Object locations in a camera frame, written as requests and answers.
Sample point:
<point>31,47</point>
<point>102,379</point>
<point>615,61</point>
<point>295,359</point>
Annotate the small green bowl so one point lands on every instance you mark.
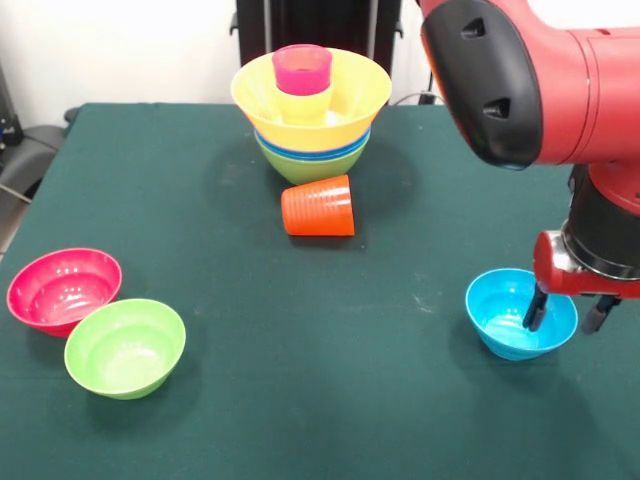
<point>125,350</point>

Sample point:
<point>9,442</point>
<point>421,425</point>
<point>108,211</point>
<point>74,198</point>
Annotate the small pink bowl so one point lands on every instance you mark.
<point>55,280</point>

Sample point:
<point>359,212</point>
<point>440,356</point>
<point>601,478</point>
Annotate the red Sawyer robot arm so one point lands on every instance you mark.
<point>575,90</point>

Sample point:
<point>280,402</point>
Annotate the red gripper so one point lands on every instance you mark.
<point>565,277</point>

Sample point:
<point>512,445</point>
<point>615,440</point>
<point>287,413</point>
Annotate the dark green tablecloth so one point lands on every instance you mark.
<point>320,440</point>

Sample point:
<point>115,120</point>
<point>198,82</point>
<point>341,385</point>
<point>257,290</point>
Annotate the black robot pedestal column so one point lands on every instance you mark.
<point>320,25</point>

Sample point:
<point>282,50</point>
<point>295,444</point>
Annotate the small light blue bowl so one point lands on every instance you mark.
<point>500,310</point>

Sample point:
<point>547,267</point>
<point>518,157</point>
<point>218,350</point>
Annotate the purple cup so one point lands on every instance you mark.
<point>302,77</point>

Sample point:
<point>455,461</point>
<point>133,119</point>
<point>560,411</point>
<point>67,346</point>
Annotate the large green bowl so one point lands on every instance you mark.
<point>310,170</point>

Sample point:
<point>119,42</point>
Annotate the red cup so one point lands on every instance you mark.
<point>315,205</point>

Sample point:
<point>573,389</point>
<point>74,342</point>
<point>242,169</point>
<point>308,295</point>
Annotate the dark grey pedestal foot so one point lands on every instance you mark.
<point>30,150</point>

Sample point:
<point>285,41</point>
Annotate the large orange bowl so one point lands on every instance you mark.
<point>255,95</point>

